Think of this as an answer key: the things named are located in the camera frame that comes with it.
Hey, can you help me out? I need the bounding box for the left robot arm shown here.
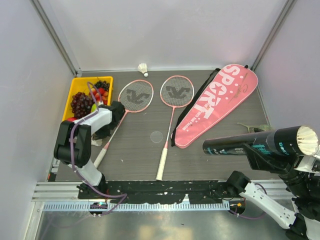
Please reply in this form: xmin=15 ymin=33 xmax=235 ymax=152
xmin=53 ymin=101 xmax=125 ymax=199

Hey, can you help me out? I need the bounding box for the purple grape bunch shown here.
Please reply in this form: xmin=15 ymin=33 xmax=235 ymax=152
xmin=70 ymin=92 xmax=94 ymax=119

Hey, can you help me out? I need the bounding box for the left red apple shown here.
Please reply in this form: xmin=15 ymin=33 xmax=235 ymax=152
xmin=66 ymin=117 xmax=77 ymax=122

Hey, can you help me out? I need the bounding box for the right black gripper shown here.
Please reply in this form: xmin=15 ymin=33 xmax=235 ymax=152
xmin=240 ymin=125 xmax=310 ymax=196

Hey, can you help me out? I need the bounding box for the green pear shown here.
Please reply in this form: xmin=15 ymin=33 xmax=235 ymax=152
xmin=91 ymin=104 xmax=99 ymax=113

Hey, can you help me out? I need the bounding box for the yellow plastic bin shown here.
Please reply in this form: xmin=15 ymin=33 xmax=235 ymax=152
xmin=62 ymin=76 xmax=114 ymax=121

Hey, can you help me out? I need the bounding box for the pink racket bag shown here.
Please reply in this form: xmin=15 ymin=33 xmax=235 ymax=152
xmin=170 ymin=64 xmax=258 ymax=149

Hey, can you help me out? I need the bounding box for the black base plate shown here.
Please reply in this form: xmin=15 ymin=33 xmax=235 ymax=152
xmin=77 ymin=179 xmax=248 ymax=205

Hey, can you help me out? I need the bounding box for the black shuttlecock tube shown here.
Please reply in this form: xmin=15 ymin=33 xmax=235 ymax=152
xmin=202 ymin=126 xmax=304 ymax=156

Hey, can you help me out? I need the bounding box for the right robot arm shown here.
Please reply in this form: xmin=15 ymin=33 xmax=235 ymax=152
xmin=226 ymin=145 xmax=320 ymax=240

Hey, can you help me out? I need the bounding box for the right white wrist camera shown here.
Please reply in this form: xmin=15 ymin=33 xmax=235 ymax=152
xmin=294 ymin=152 xmax=320 ymax=174

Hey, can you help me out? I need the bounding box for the black grape bunch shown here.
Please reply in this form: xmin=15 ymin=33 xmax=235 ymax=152
xmin=94 ymin=80 xmax=110 ymax=92

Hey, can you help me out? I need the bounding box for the right pink badminton racket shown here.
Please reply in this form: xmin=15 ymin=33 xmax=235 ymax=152
xmin=155 ymin=75 xmax=195 ymax=181

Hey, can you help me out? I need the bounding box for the white cable duct strip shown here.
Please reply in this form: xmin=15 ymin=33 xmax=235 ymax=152
xmin=42 ymin=201 xmax=230 ymax=212

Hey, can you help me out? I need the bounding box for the clear tube lid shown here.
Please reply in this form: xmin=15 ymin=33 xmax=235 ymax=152
xmin=150 ymin=131 xmax=163 ymax=144

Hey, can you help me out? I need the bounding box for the pink badminton racket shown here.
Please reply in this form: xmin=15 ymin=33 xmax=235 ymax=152
xmin=155 ymin=75 xmax=195 ymax=181
xmin=93 ymin=79 xmax=154 ymax=168

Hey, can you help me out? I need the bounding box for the white shuttlecock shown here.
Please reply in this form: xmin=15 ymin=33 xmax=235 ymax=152
xmin=91 ymin=139 xmax=103 ymax=147
xmin=137 ymin=63 xmax=149 ymax=77
xmin=296 ymin=125 xmax=319 ymax=156

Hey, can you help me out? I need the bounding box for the green netted melon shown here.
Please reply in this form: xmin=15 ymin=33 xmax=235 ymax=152
xmin=237 ymin=122 xmax=273 ymax=133

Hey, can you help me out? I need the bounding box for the left pink badminton racket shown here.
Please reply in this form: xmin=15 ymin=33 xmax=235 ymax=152
xmin=93 ymin=79 xmax=154 ymax=168

